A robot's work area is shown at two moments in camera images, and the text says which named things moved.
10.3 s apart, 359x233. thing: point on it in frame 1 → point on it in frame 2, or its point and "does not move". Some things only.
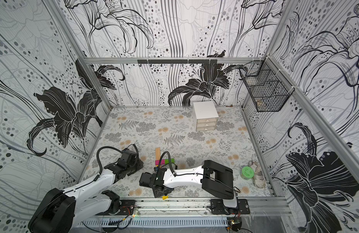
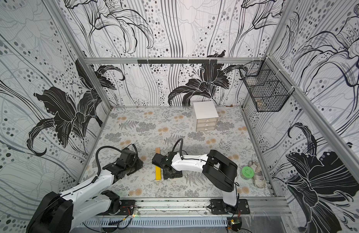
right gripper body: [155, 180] → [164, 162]
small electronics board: [235, 223] does not move
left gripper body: [136, 166] does not move
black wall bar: [177, 61] does not move
